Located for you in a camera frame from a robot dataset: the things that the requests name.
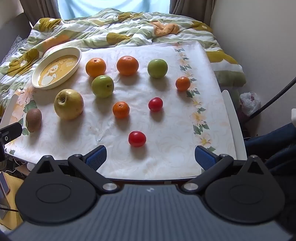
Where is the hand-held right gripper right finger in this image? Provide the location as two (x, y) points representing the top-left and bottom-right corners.
(181, 146), (271, 194)

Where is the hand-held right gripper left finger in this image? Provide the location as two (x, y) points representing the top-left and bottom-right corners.
(30, 146), (121, 195)

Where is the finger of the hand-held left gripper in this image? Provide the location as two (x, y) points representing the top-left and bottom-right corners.
(0, 122), (23, 143)

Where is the brown kiwi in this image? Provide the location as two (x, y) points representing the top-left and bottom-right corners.
(25, 108), (43, 133)

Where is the red tomato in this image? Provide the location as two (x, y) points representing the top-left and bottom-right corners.
(148, 97), (164, 112)
(128, 131), (147, 147)

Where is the small mandarin orange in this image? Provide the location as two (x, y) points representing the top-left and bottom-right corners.
(175, 76), (191, 92)
(112, 101), (130, 119)

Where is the yellow apple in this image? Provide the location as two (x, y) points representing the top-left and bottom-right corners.
(54, 89), (84, 120)

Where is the cream cartoon print bowl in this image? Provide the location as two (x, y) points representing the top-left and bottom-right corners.
(31, 47), (82, 90)

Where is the green apple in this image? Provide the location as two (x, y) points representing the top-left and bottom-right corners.
(147, 59), (168, 78)
(92, 75), (115, 98)

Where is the large orange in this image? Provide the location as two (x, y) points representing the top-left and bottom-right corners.
(116, 56), (139, 76)
(85, 58), (107, 77)

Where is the white floral tablecloth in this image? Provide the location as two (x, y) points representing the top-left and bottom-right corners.
(5, 40), (237, 180)

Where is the white bed table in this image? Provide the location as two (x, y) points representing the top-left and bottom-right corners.
(0, 90), (247, 161)

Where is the smartphone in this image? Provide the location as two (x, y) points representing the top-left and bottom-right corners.
(0, 171), (11, 195)

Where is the person's blue jeans leg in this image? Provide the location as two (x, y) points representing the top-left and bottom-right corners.
(244, 122), (296, 176)

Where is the white plastic bag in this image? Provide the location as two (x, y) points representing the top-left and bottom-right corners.
(240, 92), (261, 117)

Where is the grey patterned sheet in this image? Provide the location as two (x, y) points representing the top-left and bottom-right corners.
(0, 35), (28, 66)

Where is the brown curtain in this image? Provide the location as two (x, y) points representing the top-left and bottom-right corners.
(169, 0), (216, 26)
(20, 0), (62, 22)

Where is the green striped floral blanket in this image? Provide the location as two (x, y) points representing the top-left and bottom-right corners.
(0, 8), (247, 109)

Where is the light blue curtain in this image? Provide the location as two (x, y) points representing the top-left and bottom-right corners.
(57, 0), (172, 21)

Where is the black cable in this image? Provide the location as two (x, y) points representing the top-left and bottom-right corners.
(251, 76), (296, 117)

